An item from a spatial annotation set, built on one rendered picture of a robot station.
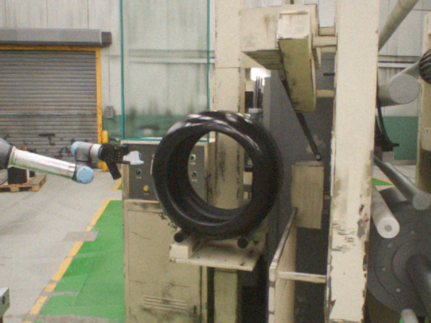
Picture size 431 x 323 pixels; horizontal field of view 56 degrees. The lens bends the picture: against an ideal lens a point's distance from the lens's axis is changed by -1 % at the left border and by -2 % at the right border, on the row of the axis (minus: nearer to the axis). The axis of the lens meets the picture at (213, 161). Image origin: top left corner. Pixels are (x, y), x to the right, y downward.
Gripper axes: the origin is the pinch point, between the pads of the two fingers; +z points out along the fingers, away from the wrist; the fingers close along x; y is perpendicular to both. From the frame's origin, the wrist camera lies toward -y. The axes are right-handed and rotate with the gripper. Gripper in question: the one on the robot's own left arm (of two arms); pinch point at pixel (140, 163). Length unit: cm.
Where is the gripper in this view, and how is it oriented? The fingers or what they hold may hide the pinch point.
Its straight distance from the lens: 193.4
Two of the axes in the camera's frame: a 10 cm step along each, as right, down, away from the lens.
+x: 2.7, -1.2, 9.6
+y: 1.1, -9.8, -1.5
